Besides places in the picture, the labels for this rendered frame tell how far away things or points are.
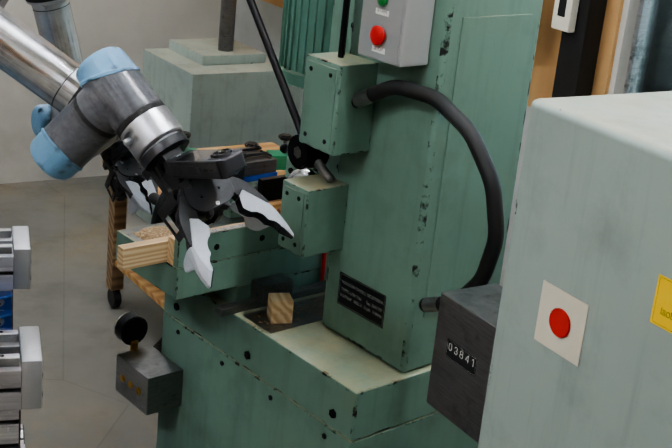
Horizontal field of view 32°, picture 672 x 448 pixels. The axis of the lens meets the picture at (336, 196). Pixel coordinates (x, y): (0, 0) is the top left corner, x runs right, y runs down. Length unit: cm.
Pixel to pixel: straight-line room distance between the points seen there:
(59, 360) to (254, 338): 167
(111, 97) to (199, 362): 82
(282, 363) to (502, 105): 58
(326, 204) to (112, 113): 52
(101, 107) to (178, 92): 287
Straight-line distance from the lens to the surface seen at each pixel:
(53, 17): 243
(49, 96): 174
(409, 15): 175
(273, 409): 207
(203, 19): 536
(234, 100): 443
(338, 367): 195
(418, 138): 182
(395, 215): 189
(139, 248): 201
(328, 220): 196
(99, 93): 156
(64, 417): 337
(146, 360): 232
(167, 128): 154
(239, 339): 211
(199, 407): 228
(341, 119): 185
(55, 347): 376
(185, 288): 205
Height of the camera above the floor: 168
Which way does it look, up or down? 18 degrees down
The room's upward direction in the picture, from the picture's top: 6 degrees clockwise
